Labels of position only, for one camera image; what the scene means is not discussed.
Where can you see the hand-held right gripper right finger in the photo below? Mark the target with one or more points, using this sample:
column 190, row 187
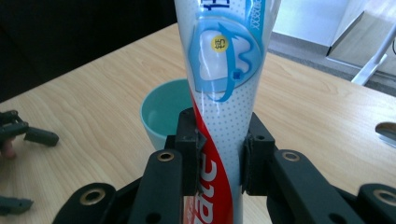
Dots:
column 257, row 155

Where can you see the blue white red toothpaste tube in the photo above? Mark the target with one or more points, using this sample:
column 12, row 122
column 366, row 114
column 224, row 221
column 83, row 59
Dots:
column 227, row 130

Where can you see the teal plastic cup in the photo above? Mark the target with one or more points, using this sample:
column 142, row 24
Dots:
column 165, row 109

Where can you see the white metal stand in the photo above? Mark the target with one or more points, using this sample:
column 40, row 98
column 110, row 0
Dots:
column 372, row 63

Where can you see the shiny metal object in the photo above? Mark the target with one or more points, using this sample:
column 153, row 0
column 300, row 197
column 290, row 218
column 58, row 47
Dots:
column 387, row 132

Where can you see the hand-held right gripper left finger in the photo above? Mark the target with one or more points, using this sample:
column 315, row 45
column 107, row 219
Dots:
column 188, row 146

